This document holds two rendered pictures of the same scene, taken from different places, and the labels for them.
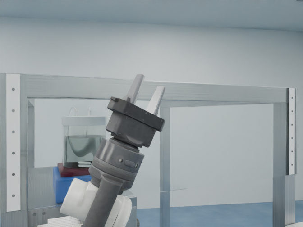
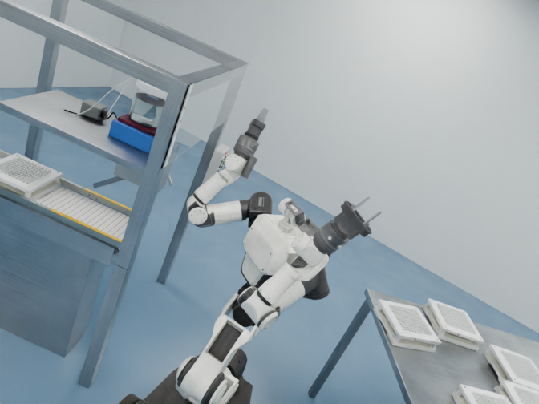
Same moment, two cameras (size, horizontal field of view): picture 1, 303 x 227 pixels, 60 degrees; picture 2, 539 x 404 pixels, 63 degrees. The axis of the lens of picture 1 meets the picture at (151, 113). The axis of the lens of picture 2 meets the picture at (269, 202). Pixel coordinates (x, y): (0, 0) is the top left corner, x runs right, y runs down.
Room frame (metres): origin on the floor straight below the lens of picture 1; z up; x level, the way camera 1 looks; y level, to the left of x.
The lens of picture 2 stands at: (-0.36, 1.61, 1.99)
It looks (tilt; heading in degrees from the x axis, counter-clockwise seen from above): 23 degrees down; 293
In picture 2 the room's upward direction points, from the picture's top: 24 degrees clockwise
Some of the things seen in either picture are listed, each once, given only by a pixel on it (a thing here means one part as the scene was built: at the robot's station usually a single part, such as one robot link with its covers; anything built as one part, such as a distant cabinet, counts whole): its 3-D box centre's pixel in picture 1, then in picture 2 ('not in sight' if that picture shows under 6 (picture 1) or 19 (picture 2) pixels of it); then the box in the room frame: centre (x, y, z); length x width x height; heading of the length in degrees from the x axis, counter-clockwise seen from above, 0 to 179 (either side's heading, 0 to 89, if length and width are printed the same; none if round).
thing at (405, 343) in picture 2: not in sight; (403, 329); (-0.41, -0.48, 0.84); 0.24 x 0.24 x 0.02; 45
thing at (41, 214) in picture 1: (38, 217); not in sight; (0.73, 0.32, 1.22); 0.05 x 0.01 x 0.04; 113
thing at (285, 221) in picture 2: not in sight; (290, 214); (0.18, 0.11, 1.29); 0.10 x 0.07 x 0.09; 154
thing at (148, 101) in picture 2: not in sight; (151, 100); (0.91, 0.23, 1.42); 0.15 x 0.15 x 0.19
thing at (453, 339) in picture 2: not in sight; (449, 326); (-0.60, -0.79, 0.84); 0.24 x 0.24 x 0.02; 33
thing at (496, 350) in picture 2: not in sight; (520, 369); (-0.97, -0.75, 0.89); 0.25 x 0.24 x 0.02; 122
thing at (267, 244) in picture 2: not in sight; (283, 256); (0.15, 0.06, 1.09); 0.34 x 0.30 x 0.36; 154
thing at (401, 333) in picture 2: not in sight; (408, 321); (-0.41, -0.48, 0.89); 0.25 x 0.24 x 0.02; 135
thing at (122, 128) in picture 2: not in sight; (143, 130); (0.91, 0.22, 1.28); 0.21 x 0.20 x 0.09; 113
